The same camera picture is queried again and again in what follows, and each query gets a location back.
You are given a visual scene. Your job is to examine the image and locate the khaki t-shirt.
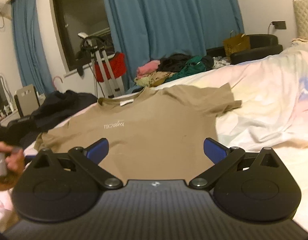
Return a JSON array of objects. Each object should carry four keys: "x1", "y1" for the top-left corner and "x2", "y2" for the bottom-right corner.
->
[{"x1": 34, "y1": 82, "x2": 242, "y2": 180}]

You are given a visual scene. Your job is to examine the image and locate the red garment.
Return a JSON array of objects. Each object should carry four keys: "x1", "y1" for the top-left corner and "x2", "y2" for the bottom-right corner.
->
[{"x1": 95, "y1": 52, "x2": 127, "y2": 82}]

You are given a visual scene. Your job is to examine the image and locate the green garment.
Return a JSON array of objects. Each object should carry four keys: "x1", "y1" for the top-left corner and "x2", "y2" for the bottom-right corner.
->
[{"x1": 166, "y1": 56, "x2": 207, "y2": 82}]

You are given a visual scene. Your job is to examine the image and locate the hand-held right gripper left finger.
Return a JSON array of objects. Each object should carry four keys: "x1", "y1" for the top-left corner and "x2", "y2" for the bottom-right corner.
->
[{"x1": 28, "y1": 137, "x2": 124, "y2": 191}]

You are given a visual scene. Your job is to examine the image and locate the garment steamer stand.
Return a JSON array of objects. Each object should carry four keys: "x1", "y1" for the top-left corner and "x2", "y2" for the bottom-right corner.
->
[{"x1": 78, "y1": 31, "x2": 125, "y2": 98}]

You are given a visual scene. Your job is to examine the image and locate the white air conditioner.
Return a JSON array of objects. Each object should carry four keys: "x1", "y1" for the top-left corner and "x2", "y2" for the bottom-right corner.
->
[{"x1": 0, "y1": 2, "x2": 12, "y2": 16}]

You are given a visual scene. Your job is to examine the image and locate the person's left hand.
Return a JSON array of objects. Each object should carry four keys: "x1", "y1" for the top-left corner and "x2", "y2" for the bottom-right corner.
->
[{"x1": 0, "y1": 141, "x2": 25, "y2": 192}]

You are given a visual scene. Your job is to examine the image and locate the wide blue curtain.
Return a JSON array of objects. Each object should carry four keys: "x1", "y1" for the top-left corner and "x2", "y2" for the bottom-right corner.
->
[{"x1": 99, "y1": 0, "x2": 245, "y2": 93}]

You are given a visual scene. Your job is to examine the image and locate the black clothes pile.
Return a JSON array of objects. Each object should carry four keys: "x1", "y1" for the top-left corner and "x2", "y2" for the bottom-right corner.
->
[{"x1": 31, "y1": 90, "x2": 98, "y2": 132}]

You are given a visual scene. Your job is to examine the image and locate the white patterned cloth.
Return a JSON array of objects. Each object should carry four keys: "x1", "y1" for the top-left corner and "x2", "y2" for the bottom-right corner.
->
[{"x1": 213, "y1": 56, "x2": 231, "y2": 68}]

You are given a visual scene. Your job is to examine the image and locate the narrow blue curtain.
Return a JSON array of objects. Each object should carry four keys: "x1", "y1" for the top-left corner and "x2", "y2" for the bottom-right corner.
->
[{"x1": 11, "y1": 0, "x2": 55, "y2": 96}]

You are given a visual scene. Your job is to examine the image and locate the grey chair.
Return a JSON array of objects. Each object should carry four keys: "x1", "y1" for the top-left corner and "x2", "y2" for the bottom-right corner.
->
[{"x1": 15, "y1": 84, "x2": 40, "y2": 117}]

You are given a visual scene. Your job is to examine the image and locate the wavy mirror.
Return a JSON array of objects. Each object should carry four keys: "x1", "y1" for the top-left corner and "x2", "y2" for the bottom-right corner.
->
[{"x1": 0, "y1": 72, "x2": 10, "y2": 108}]

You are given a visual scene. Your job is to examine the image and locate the black armchair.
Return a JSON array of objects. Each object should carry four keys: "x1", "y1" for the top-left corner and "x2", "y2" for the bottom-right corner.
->
[{"x1": 206, "y1": 34, "x2": 283, "y2": 65}]

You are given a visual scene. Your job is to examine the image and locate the brown paper bag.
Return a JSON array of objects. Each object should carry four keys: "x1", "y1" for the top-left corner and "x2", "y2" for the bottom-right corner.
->
[{"x1": 223, "y1": 30, "x2": 251, "y2": 57}]

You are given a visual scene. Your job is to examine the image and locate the white dresser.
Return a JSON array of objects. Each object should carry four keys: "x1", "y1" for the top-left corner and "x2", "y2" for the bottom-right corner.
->
[{"x1": 0, "y1": 105, "x2": 21, "y2": 125}]

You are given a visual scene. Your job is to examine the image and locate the pale yellow garment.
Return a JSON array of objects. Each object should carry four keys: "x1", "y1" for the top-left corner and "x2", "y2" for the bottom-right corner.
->
[{"x1": 134, "y1": 76, "x2": 151, "y2": 87}]

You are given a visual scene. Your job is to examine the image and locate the beige floral cloth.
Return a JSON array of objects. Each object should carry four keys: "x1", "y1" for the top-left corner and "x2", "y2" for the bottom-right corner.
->
[{"x1": 144, "y1": 71, "x2": 177, "y2": 87}]

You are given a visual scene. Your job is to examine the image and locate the pink garment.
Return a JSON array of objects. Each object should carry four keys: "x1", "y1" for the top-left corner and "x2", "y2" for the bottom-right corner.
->
[{"x1": 137, "y1": 60, "x2": 161, "y2": 77}]

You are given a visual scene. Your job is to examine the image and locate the quilted headboard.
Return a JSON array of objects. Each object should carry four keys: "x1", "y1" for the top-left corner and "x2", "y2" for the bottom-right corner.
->
[{"x1": 293, "y1": 0, "x2": 308, "y2": 41}]

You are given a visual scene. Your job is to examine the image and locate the dark window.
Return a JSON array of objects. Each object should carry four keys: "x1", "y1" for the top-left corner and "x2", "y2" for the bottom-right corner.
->
[{"x1": 51, "y1": 0, "x2": 119, "y2": 72}]

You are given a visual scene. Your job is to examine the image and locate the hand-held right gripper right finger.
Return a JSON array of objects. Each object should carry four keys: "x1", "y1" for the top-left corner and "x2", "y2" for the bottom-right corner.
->
[{"x1": 189, "y1": 137, "x2": 285, "y2": 191}]

